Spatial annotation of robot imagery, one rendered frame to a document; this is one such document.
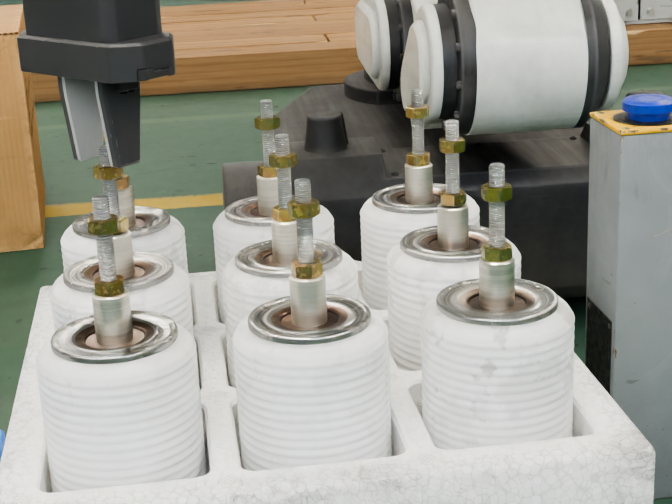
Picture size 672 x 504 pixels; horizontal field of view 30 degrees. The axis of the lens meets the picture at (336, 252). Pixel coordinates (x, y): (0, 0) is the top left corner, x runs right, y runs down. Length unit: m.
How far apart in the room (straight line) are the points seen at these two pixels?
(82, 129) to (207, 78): 1.92
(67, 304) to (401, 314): 0.23
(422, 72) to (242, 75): 1.60
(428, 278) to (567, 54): 0.38
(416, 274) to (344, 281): 0.05
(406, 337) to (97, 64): 0.29
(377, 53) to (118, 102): 0.74
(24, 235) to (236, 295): 0.95
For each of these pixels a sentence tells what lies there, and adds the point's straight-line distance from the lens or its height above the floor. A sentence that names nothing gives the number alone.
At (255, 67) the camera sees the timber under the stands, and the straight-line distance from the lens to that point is 2.76.
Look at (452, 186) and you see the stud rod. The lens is 0.88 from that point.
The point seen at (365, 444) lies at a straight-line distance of 0.76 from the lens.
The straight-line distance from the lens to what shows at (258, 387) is 0.75.
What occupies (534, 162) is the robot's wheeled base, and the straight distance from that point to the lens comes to 1.35.
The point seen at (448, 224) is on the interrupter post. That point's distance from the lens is 0.88.
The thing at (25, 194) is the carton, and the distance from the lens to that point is 1.76.
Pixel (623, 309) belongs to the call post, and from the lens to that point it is 1.00.
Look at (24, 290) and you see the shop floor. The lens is 1.63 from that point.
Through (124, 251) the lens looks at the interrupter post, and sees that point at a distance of 0.86.
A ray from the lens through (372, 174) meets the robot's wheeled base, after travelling 1.30.
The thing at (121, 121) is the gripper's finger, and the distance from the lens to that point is 0.83.
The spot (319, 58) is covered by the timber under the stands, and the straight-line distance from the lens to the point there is 2.77.
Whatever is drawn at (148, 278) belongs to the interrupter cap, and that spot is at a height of 0.25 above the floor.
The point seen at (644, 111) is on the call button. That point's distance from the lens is 0.98.
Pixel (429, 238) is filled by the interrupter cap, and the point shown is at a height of 0.25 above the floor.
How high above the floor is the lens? 0.54
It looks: 19 degrees down
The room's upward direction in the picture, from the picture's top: 3 degrees counter-clockwise
